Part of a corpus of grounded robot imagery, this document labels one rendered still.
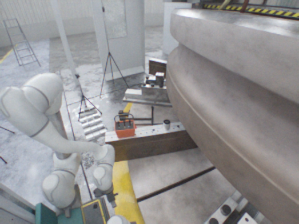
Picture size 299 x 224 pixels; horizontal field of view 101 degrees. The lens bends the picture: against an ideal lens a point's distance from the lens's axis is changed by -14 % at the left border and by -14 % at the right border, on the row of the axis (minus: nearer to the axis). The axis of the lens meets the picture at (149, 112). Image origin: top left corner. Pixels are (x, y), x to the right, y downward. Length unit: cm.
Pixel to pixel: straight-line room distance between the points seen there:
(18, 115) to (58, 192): 56
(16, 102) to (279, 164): 120
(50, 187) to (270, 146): 125
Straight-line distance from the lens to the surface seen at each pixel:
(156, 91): 233
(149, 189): 159
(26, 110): 63
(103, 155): 94
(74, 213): 120
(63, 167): 110
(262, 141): 99
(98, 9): 401
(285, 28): 74
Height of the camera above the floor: 178
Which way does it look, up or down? 38 degrees down
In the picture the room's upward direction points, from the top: straight up
